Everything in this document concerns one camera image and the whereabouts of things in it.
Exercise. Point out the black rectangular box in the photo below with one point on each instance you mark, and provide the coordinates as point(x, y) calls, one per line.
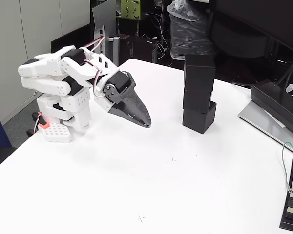
point(276, 102)

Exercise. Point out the orange black table clamp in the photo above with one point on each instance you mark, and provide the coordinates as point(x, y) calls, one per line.
point(43, 124)

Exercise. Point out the grey metal cabinet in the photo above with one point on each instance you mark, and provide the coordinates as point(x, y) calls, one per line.
point(9, 36)

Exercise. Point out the black monitor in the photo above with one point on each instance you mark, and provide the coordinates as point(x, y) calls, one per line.
point(271, 19)

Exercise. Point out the black office chair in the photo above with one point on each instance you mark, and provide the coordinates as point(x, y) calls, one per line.
point(239, 41)

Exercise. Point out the black cube block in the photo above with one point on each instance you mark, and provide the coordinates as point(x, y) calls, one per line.
point(199, 73)
point(196, 101)
point(197, 122)

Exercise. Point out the yellow-green perforated panel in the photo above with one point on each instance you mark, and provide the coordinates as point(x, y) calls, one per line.
point(130, 9)

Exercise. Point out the black flat panel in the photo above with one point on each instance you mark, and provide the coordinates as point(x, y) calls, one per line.
point(70, 37)

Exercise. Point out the silver monitor stand base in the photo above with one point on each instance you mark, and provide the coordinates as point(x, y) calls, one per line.
point(256, 119)

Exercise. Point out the silver post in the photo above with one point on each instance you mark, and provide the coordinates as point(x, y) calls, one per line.
point(116, 48)

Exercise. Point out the black device with labels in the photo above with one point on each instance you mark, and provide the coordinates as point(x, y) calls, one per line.
point(290, 219)

